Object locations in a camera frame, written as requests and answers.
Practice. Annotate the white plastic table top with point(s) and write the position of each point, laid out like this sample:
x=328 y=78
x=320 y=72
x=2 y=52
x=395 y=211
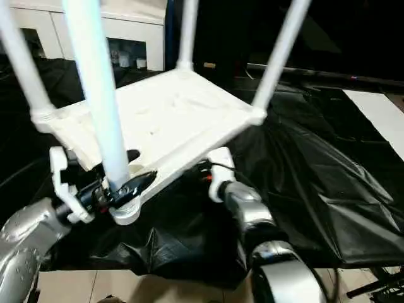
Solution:
x=177 y=107

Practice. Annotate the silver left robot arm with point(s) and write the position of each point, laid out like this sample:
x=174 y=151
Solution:
x=25 y=240

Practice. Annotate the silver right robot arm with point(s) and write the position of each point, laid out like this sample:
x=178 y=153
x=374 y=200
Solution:
x=252 y=214

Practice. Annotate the small tan label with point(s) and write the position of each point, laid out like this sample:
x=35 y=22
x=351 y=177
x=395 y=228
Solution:
x=209 y=65

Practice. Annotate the black plastic mat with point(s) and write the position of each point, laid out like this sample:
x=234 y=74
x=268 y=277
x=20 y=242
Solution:
x=315 y=177

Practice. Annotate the white cabinet with glass doors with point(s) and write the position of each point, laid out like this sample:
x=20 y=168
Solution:
x=139 y=28

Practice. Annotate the long black bar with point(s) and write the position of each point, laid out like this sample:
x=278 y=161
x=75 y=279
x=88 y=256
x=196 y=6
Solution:
x=328 y=76

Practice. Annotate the black floor stand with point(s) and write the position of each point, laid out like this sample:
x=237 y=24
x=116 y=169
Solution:
x=372 y=287

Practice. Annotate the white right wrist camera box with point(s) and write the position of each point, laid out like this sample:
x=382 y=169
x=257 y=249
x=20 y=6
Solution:
x=221 y=158

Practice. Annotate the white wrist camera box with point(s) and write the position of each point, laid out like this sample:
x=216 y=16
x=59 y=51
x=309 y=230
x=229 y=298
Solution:
x=58 y=170
x=221 y=158

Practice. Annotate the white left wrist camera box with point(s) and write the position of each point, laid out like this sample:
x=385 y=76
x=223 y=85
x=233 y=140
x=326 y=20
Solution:
x=58 y=170

